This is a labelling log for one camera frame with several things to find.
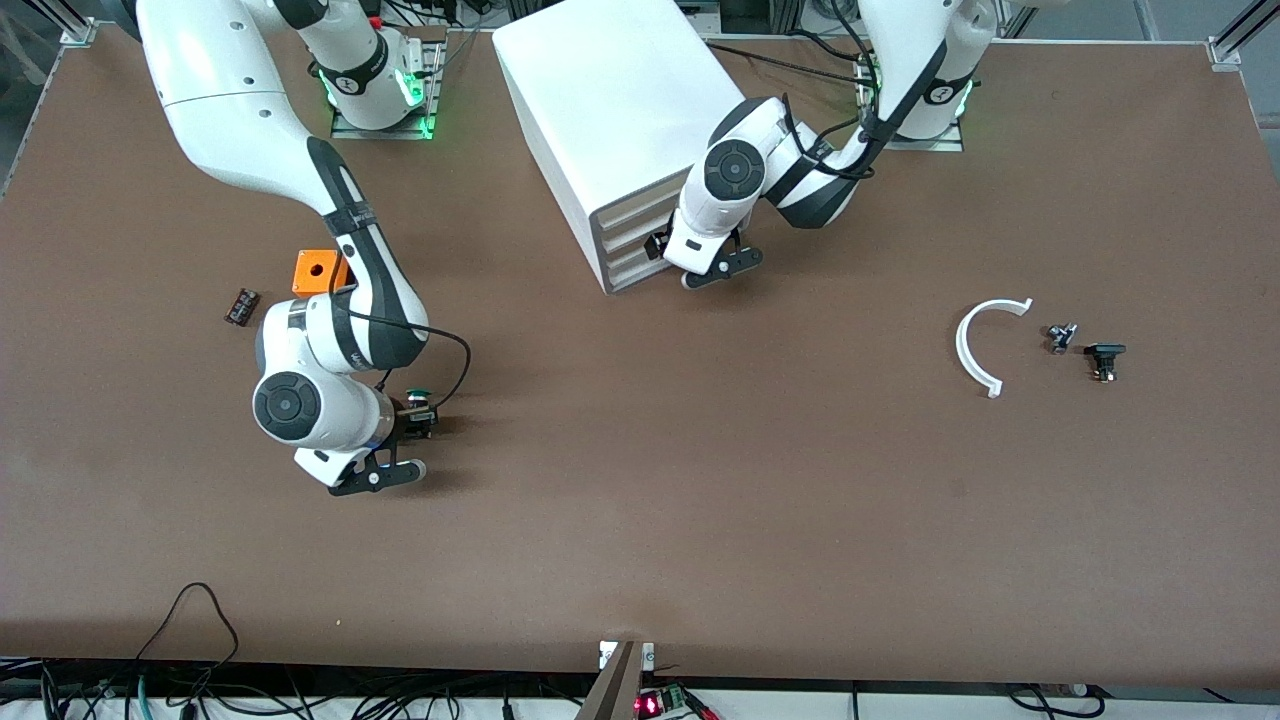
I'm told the looped black cable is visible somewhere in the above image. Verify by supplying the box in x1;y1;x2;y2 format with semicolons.
133;582;241;691

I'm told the orange button enclosure box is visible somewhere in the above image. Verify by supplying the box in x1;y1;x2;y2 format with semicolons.
292;249;351;299

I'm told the circuit board with red LED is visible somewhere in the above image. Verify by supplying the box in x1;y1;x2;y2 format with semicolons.
636;685;693;720

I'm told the black cable under table edge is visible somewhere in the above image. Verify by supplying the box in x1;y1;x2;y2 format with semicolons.
1005;683;1107;720

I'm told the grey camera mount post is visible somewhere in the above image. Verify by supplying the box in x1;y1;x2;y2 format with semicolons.
575;640;643;720

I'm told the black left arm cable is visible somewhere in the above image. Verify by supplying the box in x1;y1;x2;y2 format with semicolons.
785;92;883;182

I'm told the white plastic half-ring clamp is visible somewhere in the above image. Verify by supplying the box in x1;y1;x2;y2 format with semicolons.
955;298;1034;399

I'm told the black cable behind cabinet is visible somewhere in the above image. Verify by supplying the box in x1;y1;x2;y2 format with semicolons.
705;30;863;87

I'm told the tangled black cable bundle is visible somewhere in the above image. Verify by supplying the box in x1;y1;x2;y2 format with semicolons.
0;655;601;720

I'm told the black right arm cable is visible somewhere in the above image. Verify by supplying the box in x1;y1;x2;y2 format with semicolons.
344;309;472;409

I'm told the aluminium frame corner profile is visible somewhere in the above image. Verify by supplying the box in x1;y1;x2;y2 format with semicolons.
20;0;97;47
1205;0;1280;67

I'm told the white metal drawer cabinet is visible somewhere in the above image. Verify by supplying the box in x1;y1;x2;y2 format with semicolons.
491;0;747;295

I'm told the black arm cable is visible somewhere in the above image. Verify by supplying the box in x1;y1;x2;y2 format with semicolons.
785;92;883;182
344;309;472;409

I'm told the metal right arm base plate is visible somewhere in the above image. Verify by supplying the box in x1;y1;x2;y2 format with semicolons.
330;28;447;140

